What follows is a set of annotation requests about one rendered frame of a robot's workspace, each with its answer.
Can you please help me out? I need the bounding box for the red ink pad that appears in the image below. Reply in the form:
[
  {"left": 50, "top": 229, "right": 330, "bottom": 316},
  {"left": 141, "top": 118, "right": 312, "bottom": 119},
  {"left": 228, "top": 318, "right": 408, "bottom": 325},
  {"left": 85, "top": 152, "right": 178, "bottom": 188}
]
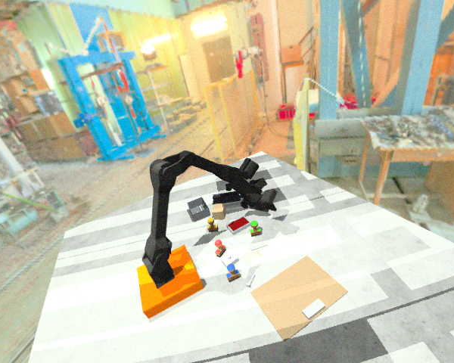
[{"left": 226, "top": 216, "right": 251, "bottom": 235}]

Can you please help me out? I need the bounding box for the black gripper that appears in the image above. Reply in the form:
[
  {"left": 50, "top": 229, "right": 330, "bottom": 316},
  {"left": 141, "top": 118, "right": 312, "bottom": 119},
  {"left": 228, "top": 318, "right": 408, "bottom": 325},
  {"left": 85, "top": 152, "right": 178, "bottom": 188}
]
[{"left": 240, "top": 183, "right": 278, "bottom": 212}]

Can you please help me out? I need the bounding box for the wooden rubber stamp with yellow knob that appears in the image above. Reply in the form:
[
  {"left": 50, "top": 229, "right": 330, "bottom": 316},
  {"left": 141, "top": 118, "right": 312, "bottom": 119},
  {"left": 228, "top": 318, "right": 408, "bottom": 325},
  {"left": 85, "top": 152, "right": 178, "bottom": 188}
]
[{"left": 207, "top": 218, "right": 219, "bottom": 232}]

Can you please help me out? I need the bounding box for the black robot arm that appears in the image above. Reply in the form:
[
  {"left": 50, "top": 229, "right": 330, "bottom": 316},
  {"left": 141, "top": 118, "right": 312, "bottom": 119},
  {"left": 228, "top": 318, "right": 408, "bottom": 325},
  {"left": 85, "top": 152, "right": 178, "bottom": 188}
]
[{"left": 142, "top": 150, "right": 259, "bottom": 289}]

